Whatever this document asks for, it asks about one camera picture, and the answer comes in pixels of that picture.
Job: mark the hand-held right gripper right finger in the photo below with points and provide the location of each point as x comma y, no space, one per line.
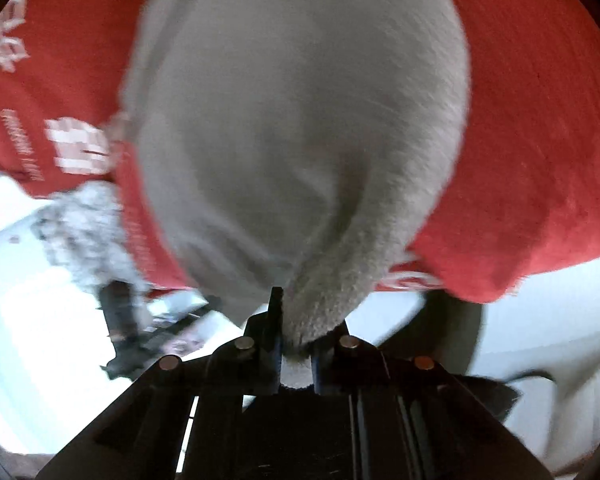
325,365

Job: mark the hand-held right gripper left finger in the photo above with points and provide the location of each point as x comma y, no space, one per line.
275,340

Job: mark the grey fleece sweater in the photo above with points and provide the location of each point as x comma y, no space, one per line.
290,135

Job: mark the grey white patterned cloth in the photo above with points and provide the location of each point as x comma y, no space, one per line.
85,230

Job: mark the red printed blanket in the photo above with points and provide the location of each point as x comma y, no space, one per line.
530,160

